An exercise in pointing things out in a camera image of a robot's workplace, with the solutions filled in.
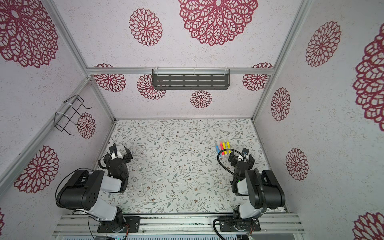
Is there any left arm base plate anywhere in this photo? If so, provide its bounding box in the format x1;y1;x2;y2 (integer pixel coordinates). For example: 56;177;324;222
97;217;141;234

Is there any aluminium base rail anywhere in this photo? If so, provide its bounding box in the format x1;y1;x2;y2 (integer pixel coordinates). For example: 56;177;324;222
52;213;305;237

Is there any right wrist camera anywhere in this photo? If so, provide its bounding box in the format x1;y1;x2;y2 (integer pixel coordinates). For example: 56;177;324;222
242;148;249;157

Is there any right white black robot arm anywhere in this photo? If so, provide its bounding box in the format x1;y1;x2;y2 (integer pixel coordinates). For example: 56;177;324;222
228;148;286;219

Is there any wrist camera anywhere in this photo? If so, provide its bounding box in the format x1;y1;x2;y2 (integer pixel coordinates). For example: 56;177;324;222
242;148;249;157
111;151;123;159

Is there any pink highlighter pen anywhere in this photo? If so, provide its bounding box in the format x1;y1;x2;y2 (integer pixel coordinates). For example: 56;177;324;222
220;142;225;156

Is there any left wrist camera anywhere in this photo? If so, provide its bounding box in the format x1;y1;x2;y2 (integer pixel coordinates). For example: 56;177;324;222
111;151;123;159

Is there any dark metal wall shelf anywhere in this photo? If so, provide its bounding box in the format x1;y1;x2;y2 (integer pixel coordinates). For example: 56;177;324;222
152;69;231;90

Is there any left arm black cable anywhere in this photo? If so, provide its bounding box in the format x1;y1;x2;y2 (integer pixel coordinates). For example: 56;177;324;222
97;143;118;170

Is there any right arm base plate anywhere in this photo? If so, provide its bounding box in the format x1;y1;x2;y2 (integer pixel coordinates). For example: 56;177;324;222
219;216;261;233

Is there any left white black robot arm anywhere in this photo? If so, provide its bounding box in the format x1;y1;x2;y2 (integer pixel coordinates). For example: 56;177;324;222
55;144;133;233

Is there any black wire wall basket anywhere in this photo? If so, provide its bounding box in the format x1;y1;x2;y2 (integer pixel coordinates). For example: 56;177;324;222
53;94;91;136

